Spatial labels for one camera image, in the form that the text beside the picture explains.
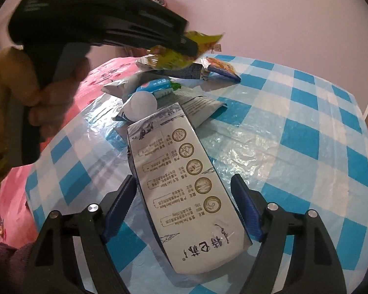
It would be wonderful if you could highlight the orange and blue snack packet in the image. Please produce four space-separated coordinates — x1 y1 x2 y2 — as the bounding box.
201 57 241 83

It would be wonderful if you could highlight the person's left hand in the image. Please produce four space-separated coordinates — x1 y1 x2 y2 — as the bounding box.
26 57 91 137

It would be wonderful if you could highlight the white milk carton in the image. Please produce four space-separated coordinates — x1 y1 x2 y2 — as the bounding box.
127 102 252 275

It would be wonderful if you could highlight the blue checkered tablecloth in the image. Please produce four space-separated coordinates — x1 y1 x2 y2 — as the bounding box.
25 54 368 294

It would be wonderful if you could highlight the person's purple garment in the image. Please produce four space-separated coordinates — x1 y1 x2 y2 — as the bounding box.
0 242 40 294

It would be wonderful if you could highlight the yellow snack packet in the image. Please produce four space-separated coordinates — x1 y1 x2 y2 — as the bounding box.
145 31 226 70

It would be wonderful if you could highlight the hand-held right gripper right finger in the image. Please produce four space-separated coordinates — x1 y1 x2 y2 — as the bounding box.
231 173 347 294

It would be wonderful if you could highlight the dark blue carton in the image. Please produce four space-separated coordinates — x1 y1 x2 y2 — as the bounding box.
159 63 203 80

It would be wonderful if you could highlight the pink bedsheet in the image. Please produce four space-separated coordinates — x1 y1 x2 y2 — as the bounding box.
0 56 142 252

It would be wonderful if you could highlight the grey printed wipes packet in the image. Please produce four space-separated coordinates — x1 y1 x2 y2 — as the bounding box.
172 87 229 129

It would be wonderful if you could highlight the person's left forearm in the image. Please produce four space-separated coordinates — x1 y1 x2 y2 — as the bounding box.
0 47 42 180

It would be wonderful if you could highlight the blue wet wipes packet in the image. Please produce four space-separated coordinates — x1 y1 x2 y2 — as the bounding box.
136 78 182 98

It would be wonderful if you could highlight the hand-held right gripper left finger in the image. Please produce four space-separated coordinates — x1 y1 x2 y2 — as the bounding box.
26 174 137 294

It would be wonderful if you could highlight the white round bottle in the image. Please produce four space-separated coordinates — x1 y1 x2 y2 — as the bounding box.
112 92 158 122

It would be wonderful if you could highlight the grey foil packet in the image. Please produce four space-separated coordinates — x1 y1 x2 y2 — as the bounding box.
101 69 155 100

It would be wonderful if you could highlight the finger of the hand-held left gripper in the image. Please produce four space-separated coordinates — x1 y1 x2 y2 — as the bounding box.
92 27 200 57
126 0 189 36

